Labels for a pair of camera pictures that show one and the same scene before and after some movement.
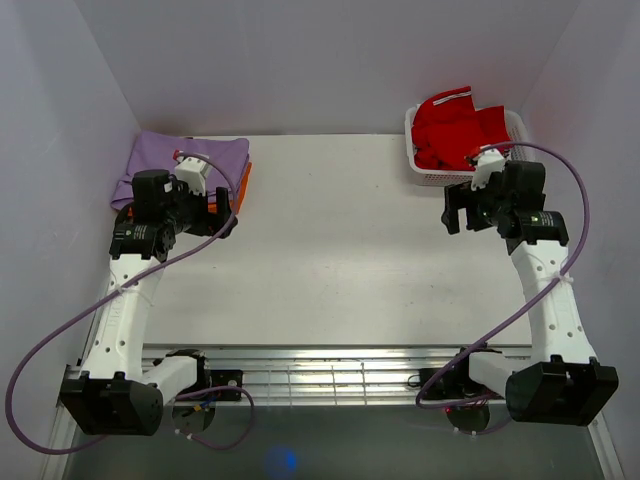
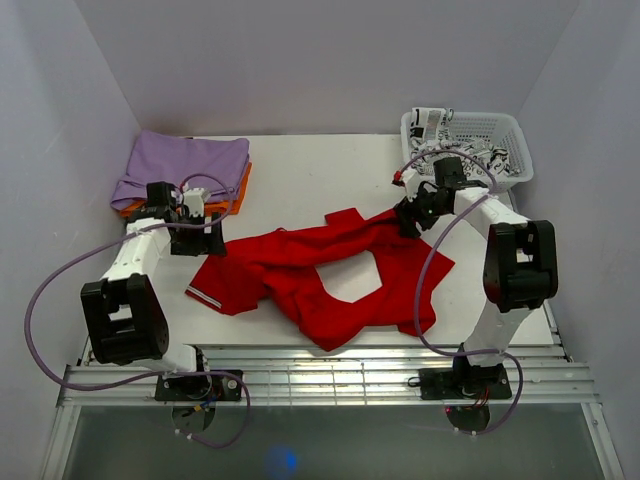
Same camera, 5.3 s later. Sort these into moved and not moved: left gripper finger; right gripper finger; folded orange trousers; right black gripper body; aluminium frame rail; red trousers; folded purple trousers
Moved: left gripper finger; right gripper finger; right black gripper body; red trousers
Not moved: aluminium frame rail; folded orange trousers; folded purple trousers
